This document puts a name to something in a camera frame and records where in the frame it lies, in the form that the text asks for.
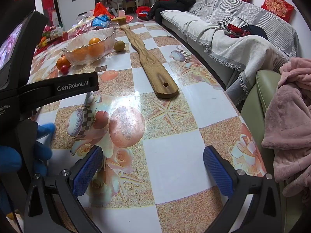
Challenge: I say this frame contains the pink fleece robe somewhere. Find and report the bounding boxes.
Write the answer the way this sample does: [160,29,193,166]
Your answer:
[261,57,311,198]

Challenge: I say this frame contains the dining table with chairs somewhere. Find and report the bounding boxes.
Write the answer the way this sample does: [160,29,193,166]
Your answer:
[107,0,151,12]

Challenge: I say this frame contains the red garment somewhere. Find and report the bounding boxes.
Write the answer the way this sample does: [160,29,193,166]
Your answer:
[224,24,246,38]

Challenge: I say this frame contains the green leather chair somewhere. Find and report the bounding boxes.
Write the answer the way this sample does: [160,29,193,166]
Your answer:
[239,69,304,233]

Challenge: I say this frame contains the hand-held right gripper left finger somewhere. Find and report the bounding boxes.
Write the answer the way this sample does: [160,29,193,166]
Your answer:
[23,145,105,233]

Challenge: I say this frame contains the blue snack packet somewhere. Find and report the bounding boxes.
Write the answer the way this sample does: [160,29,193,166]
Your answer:
[92,15,113,28]

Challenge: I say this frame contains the smooth orange fruit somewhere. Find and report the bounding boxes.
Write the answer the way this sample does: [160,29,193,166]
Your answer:
[88,37,101,51]
[72,47,91,61]

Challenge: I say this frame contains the pile of clear plastic packets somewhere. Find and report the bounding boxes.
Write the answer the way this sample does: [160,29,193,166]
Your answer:
[67,17,98,38]

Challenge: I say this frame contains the black garment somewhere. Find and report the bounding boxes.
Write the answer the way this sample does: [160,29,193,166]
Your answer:
[240,25,269,41]

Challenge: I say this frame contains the person's left hand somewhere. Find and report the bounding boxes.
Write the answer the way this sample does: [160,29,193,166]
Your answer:
[0,123,57,178]

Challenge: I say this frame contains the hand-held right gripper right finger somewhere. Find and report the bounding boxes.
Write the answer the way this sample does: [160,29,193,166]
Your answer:
[203,146,285,233]

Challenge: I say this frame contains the grey covered sofa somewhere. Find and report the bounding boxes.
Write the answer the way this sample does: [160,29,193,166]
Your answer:
[161,0,300,102]

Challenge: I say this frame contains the long wooden paddle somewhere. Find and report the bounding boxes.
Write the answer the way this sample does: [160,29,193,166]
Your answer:
[112,17,179,99]

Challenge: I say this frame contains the clear glass bowl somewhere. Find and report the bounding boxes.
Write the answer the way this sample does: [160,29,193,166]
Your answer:
[62,26,116,65]

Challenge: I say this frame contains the red plastic bag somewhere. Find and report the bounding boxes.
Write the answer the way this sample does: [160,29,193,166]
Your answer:
[93,2,112,17]

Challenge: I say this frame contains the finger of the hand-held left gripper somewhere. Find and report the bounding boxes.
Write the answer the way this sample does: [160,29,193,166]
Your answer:
[18,72,100,114]

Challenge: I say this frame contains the red bags on floor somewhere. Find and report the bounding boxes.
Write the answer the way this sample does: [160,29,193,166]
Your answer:
[135,5,152,17]

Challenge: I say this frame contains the red pillow with gold pattern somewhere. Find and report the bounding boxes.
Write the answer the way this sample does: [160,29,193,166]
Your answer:
[261,0,295,23]

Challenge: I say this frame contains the light grey sofa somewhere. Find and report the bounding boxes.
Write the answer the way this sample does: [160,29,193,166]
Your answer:
[162,19,243,90]

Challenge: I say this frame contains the mandarin orange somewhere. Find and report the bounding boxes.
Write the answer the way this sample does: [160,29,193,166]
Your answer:
[56,56,71,71]

